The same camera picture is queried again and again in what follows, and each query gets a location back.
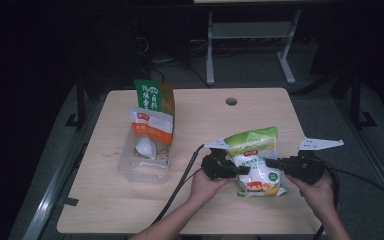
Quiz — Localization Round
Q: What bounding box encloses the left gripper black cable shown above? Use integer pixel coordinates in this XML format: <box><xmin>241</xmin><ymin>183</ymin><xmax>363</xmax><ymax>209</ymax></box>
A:
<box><xmin>150</xmin><ymin>143</ymin><xmax>207</xmax><ymax>227</ymax></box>

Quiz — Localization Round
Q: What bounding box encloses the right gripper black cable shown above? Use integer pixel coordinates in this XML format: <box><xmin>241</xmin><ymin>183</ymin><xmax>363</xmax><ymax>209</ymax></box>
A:
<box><xmin>312</xmin><ymin>164</ymin><xmax>384</xmax><ymax>240</ymax></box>

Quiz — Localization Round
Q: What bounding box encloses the green and red chili packet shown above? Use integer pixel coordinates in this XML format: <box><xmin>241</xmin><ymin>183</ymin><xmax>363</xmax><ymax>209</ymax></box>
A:
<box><xmin>133</xmin><ymin>78</ymin><xmax>176</xmax><ymax>117</ymax></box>

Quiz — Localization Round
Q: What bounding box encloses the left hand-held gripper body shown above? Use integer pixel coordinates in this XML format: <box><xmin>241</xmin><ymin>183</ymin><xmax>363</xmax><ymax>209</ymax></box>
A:
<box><xmin>201</xmin><ymin>139</ymin><xmax>241</xmax><ymax>181</ymax></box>

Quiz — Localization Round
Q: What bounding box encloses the aluminium frame rail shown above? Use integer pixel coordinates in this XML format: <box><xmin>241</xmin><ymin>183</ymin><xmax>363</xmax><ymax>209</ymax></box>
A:
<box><xmin>332</xmin><ymin>94</ymin><xmax>384</xmax><ymax>218</ymax></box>
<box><xmin>21</xmin><ymin>96</ymin><xmax>109</xmax><ymax>240</ymax></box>

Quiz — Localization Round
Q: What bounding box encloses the person's right hand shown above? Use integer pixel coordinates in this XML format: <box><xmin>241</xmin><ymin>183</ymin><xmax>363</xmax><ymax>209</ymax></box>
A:
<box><xmin>286</xmin><ymin>172</ymin><xmax>337</xmax><ymax>218</ymax></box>

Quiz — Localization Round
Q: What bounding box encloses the person's left hand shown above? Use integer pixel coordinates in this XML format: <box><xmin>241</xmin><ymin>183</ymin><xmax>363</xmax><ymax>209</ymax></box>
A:
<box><xmin>187</xmin><ymin>169</ymin><xmax>232</xmax><ymax>208</ymax></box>

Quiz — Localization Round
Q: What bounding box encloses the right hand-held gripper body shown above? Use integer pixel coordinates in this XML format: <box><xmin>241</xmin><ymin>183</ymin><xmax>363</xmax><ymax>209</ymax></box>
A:
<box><xmin>281</xmin><ymin>136</ymin><xmax>345</xmax><ymax>186</ymax></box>

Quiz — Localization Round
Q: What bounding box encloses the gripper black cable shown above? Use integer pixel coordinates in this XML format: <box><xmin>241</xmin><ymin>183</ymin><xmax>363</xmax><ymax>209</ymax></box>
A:
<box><xmin>312</xmin><ymin>164</ymin><xmax>384</xmax><ymax>240</ymax></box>
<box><xmin>150</xmin><ymin>143</ymin><xmax>207</xmax><ymax>227</ymax></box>

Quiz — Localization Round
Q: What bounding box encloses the white metal table frame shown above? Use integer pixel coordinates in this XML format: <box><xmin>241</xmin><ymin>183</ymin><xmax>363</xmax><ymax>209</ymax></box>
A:
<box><xmin>205</xmin><ymin>8</ymin><xmax>303</xmax><ymax>86</ymax></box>

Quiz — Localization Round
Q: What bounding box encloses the black floor cable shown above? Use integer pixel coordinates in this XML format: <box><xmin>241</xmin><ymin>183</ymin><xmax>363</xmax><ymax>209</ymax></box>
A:
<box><xmin>142</xmin><ymin>61</ymin><xmax>212</xmax><ymax>90</ymax></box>

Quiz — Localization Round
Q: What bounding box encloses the clear plastic container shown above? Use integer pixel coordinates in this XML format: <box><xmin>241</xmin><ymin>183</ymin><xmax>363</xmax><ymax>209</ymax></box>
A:
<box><xmin>117</xmin><ymin>126</ymin><xmax>173</xmax><ymax>185</ymax></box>

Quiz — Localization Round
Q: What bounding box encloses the black metal stand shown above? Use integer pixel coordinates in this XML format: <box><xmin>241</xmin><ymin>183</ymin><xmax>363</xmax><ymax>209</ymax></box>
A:
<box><xmin>332</xmin><ymin>68</ymin><xmax>378</xmax><ymax>130</ymax></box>
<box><xmin>64</xmin><ymin>74</ymin><xmax>88</xmax><ymax>131</ymax></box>

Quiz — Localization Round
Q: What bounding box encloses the green and white powder bag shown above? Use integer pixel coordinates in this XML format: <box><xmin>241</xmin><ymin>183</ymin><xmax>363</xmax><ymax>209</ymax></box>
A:
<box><xmin>223</xmin><ymin>126</ymin><xmax>289</xmax><ymax>199</ymax></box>

